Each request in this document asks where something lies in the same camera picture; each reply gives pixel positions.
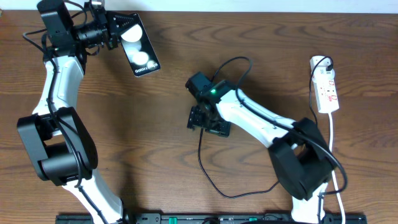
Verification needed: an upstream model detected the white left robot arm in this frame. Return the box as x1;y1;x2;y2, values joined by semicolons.
17;1;160;223

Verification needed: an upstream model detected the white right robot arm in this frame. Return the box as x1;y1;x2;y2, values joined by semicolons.
185;72;337;223

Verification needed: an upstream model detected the black charging cable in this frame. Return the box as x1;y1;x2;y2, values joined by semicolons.
197;55;335;199

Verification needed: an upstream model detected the white power strip cord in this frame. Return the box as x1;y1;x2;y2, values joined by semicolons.
328;112;346;224

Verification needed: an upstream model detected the white charger adapter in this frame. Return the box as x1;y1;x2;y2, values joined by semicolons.
310;55;335;80

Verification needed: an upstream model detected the white power strip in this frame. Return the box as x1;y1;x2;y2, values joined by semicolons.
310;75;340;114

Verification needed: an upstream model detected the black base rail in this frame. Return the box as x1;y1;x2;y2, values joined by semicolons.
55;212;368;224

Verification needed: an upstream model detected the black smartphone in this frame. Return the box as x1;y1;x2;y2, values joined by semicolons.
120;14;161;77

